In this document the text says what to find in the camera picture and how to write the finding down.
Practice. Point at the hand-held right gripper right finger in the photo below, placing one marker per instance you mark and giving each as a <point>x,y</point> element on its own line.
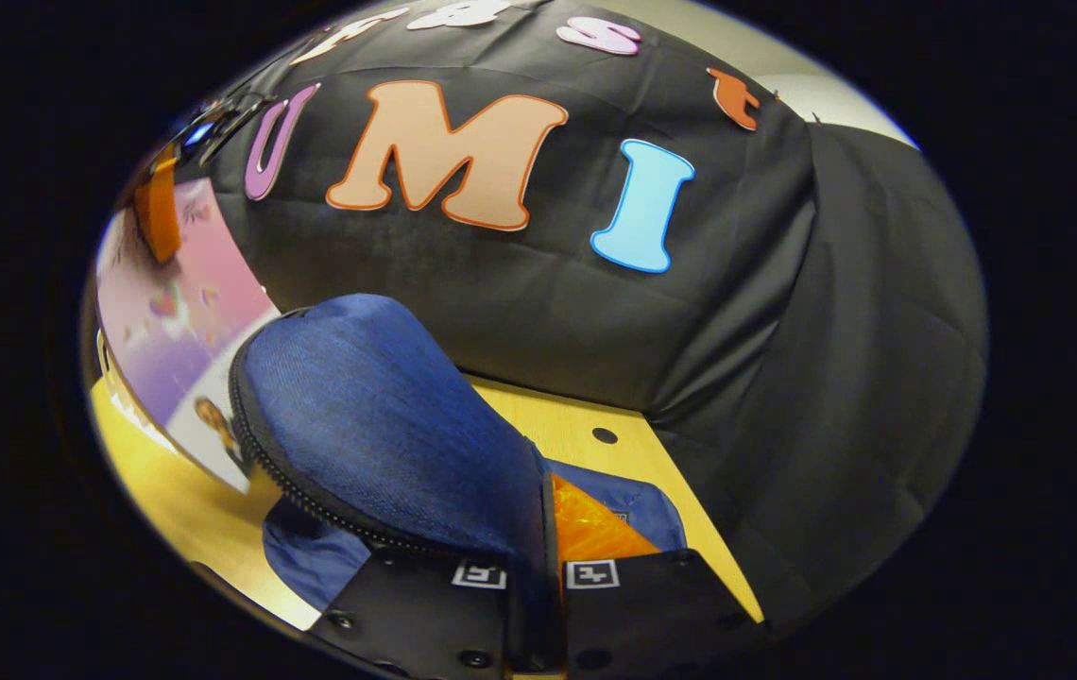
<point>642,614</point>

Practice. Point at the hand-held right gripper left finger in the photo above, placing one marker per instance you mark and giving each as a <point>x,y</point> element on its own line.
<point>425,614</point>

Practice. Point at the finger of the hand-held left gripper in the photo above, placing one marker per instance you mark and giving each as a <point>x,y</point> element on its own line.
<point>159,212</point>

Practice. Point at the pink book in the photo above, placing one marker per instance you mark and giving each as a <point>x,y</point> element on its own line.
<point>189,331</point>

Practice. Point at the black backdrop cloth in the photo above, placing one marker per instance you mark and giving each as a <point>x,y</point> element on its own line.
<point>784,331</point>

